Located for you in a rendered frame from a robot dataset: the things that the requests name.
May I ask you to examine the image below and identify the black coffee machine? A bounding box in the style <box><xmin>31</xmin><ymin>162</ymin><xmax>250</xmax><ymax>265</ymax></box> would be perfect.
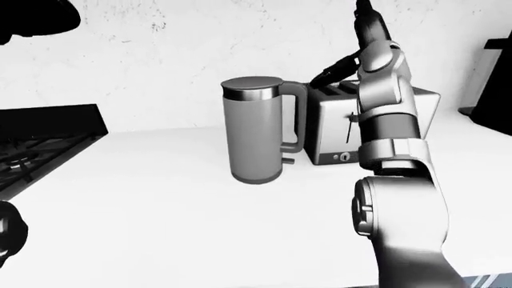
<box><xmin>457</xmin><ymin>38</ymin><xmax>512</xmax><ymax>134</ymax></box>

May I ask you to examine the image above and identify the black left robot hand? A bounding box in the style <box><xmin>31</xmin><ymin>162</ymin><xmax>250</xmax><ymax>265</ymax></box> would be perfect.
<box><xmin>0</xmin><ymin>199</ymin><xmax>30</xmax><ymax>266</ymax></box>

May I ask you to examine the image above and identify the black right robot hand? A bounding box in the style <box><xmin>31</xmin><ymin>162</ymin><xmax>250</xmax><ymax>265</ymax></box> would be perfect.
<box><xmin>310</xmin><ymin>0</ymin><xmax>395</xmax><ymax>90</ymax></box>

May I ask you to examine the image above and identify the black gas stove top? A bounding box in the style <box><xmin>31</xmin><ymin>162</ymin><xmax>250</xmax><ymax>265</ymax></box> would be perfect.
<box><xmin>0</xmin><ymin>103</ymin><xmax>110</xmax><ymax>202</ymax></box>

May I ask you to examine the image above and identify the grey electric kettle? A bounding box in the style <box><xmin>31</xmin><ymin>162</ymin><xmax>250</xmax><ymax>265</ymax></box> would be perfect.
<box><xmin>219</xmin><ymin>75</ymin><xmax>310</xmax><ymax>186</ymax></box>

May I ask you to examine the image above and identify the silver toaster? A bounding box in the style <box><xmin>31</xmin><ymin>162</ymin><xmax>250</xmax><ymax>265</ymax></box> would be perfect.
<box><xmin>305</xmin><ymin>79</ymin><xmax>442</xmax><ymax>167</ymax></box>

